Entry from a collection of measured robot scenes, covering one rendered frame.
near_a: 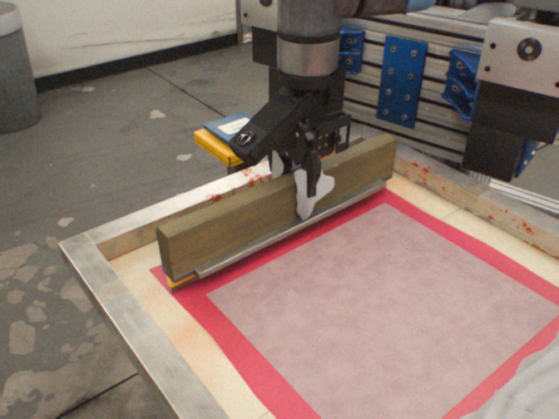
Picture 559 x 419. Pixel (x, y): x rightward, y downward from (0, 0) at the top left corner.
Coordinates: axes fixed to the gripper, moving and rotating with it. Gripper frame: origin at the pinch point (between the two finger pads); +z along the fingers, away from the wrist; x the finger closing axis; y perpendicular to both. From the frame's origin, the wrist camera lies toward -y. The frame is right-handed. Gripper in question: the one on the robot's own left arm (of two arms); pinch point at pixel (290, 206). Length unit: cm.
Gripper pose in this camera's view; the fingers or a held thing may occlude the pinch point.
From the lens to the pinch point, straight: 75.4
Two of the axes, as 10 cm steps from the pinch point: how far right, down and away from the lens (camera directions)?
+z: -0.1, 8.1, 5.8
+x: -6.2, -4.6, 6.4
